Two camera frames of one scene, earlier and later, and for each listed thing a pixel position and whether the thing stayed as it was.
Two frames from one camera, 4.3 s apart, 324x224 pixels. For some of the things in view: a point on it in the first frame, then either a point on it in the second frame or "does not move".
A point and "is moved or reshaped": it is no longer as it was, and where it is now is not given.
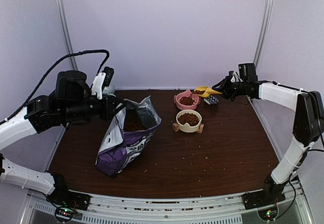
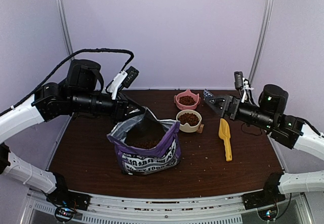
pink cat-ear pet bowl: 185,100 does not move
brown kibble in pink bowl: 187,101 does not move
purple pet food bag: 126,133 is moved or reshaped
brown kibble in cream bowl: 191,118 does not move
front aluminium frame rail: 224,209 does not move
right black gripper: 224,83 -> 231,103
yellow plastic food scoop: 208,91 -> 224,132
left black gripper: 108,111 -> 121,102
